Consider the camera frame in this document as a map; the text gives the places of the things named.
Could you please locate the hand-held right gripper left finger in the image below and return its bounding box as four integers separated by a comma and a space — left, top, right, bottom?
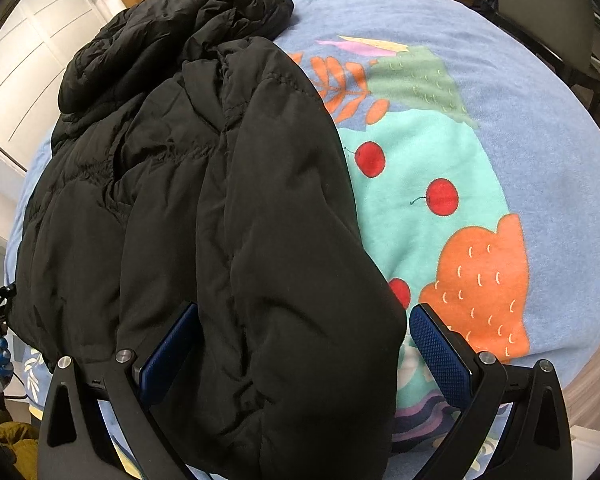
39, 301, 202, 480

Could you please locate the black hooded puffer coat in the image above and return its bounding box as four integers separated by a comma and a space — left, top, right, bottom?
10, 0, 408, 480

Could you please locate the blue printed blanket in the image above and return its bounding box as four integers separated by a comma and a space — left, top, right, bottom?
5, 0, 600, 480

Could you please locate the mustard yellow cloth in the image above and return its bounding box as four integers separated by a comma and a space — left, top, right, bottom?
0, 395, 44, 480

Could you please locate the white wardrobe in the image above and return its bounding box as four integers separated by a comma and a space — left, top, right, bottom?
0, 0, 131, 183

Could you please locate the grey-green chair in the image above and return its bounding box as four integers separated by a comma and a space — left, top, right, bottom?
485, 0, 600, 107

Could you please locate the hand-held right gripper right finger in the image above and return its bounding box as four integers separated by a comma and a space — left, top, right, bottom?
408, 302, 574, 480

